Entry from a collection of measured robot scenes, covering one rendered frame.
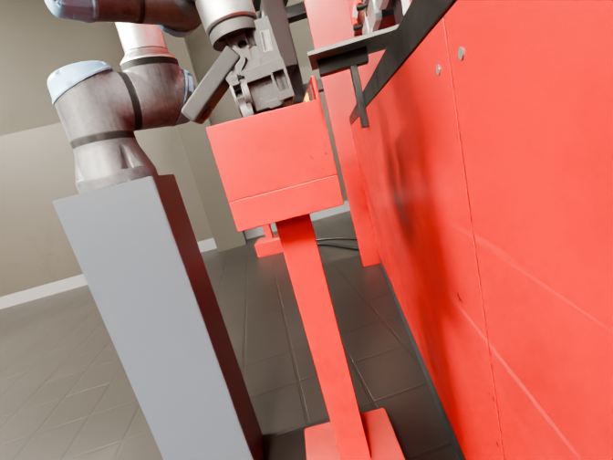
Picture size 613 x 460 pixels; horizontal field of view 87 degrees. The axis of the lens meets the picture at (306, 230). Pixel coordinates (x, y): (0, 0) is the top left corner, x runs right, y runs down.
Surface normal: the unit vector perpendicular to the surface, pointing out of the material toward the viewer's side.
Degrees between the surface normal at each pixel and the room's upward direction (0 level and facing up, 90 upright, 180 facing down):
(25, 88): 90
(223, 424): 90
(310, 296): 90
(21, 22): 90
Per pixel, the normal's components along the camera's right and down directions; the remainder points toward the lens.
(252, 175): 0.07, 0.22
